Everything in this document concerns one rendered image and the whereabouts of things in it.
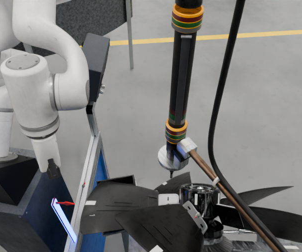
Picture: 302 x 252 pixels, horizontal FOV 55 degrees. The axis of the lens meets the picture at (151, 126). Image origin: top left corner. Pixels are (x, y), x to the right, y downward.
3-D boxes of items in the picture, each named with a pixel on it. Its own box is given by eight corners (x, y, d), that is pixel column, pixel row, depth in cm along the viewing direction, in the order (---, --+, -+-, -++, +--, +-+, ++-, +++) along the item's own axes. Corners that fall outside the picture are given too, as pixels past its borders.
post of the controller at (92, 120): (98, 136, 147) (92, 109, 132) (92, 136, 147) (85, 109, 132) (98, 132, 149) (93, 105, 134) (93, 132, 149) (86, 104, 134)
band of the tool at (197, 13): (207, 29, 42) (210, 10, 40) (182, 38, 40) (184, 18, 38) (189, 16, 44) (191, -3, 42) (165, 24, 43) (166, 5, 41)
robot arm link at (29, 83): (64, 103, 67) (21, 104, 66) (53, 50, 58) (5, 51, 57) (59, 127, 61) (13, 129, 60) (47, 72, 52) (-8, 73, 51)
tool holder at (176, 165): (199, 168, 66) (205, 142, 59) (174, 183, 64) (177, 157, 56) (176, 141, 71) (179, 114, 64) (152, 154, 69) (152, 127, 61)
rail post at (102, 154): (114, 211, 212) (100, 146, 153) (109, 210, 212) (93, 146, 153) (115, 205, 214) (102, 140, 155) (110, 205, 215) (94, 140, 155)
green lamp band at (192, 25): (208, 22, 41) (209, 17, 40) (183, 31, 40) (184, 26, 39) (189, 9, 43) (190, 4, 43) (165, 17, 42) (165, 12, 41)
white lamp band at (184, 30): (207, 27, 42) (208, 23, 41) (183, 36, 40) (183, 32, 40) (189, 14, 44) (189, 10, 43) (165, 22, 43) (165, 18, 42)
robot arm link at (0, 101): (-23, 106, 113) (-16, 44, 111) (28, 111, 123) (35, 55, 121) (-21, 109, 103) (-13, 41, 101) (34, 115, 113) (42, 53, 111)
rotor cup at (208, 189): (218, 221, 95) (219, 181, 95) (228, 238, 80) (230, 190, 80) (173, 219, 95) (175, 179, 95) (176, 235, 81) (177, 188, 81)
